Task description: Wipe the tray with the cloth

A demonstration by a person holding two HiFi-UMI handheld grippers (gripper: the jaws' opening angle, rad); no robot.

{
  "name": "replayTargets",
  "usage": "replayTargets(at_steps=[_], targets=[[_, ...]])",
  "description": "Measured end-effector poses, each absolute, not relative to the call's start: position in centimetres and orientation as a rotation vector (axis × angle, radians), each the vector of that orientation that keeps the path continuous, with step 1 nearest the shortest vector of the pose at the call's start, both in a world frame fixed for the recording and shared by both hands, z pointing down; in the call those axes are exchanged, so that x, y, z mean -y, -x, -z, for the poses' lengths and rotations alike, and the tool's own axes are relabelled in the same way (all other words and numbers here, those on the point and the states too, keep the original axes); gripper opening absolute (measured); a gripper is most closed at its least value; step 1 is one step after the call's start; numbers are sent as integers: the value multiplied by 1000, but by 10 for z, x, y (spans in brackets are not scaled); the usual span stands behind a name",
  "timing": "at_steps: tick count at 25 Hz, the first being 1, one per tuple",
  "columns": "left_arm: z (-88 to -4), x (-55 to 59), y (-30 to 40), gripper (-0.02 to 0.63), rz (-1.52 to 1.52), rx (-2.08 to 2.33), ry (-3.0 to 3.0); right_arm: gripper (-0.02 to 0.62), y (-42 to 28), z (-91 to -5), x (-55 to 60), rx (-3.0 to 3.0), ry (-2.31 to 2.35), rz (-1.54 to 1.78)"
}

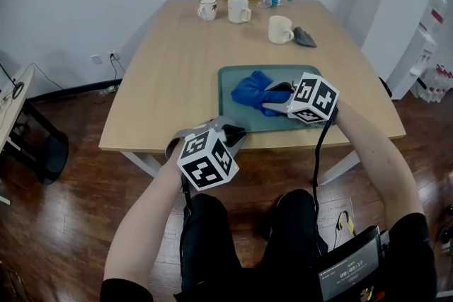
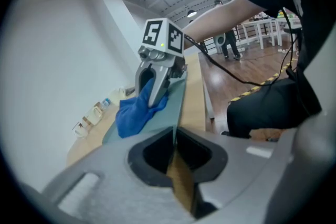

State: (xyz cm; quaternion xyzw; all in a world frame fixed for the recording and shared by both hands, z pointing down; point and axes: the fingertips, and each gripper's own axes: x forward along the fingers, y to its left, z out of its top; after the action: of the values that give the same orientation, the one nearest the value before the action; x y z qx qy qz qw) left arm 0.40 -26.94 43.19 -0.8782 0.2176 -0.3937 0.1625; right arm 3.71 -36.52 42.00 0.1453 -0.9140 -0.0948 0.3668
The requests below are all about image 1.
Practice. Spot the person's leg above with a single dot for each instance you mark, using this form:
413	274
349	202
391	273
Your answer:
209	244
293	230

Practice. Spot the person's right forearm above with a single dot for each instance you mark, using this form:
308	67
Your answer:
378	166

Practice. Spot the white display stand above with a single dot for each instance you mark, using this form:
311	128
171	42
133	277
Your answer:
421	49

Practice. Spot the black chest screen device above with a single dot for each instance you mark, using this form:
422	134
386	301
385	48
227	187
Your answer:
350	268

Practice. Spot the light wooden side desk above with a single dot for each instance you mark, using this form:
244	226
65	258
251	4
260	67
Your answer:
14	106

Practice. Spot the plain white mug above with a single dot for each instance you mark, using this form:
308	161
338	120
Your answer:
238	10

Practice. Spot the clear plastic bottle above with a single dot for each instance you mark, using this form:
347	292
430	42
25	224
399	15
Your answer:
269	1

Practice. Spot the person's left leg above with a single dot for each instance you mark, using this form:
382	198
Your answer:
209	244

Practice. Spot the black right shirt sleeve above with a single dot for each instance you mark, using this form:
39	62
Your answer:
417	258

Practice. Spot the white wall socket with plug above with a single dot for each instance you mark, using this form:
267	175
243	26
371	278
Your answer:
113	55

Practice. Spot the white table leg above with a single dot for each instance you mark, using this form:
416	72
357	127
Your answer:
143	162
338	168

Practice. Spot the dark grey rag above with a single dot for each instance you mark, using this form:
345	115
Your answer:
304	37

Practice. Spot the person's right leg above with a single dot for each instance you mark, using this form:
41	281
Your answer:
293	230

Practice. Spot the blue cloth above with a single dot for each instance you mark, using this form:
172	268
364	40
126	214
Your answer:
249	92

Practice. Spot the green tray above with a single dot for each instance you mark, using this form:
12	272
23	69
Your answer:
233	120

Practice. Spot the white mug with red print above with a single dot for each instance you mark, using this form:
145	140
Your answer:
208	8

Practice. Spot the cream mug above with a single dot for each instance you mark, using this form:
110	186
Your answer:
279	30

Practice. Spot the black left shirt sleeve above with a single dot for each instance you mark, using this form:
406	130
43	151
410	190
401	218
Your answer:
124	291

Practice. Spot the person's left forearm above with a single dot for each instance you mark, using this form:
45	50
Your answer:
141	222

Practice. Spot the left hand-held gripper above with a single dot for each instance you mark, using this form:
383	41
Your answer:
203	159

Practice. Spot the black shirt sleeve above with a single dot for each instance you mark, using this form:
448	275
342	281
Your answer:
124	291
417	258

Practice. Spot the white paper sheet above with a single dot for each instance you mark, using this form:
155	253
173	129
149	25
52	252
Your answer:
336	212

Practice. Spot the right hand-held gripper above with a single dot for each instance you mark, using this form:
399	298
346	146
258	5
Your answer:
315	99

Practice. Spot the black waste bin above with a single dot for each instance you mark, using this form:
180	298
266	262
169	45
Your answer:
53	159

